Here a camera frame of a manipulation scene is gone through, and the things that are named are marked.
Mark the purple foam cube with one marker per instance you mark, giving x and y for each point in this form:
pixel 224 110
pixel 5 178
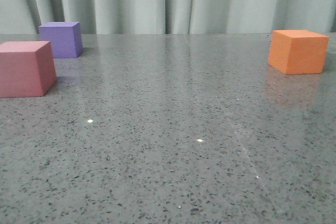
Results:
pixel 65 38

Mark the pale green curtain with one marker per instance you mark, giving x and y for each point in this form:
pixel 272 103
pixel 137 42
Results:
pixel 169 16

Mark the orange foam cube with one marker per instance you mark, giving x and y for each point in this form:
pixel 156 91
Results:
pixel 298 51

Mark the pink foam cube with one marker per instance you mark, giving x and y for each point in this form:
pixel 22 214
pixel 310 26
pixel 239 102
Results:
pixel 27 68

